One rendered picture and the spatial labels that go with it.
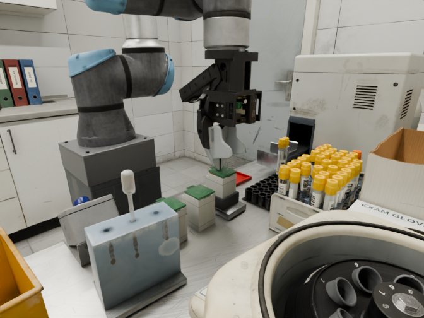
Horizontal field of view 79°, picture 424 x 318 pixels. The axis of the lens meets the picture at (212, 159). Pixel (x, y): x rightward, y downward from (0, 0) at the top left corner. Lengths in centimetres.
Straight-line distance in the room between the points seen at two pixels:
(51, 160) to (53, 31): 112
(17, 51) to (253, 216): 234
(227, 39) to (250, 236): 32
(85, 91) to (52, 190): 148
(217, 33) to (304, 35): 182
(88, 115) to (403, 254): 66
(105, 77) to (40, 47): 194
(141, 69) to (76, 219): 45
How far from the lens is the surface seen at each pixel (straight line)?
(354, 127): 76
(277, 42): 233
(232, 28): 42
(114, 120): 71
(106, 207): 43
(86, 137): 72
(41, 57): 262
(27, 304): 28
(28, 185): 208
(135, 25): 76
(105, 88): 70
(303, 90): 80
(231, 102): 40
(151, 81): 74
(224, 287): 22
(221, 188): 48
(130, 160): 70
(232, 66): 42
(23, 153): 202
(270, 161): 68
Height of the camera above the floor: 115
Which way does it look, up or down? 20 degrees down
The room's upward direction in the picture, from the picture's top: straight up
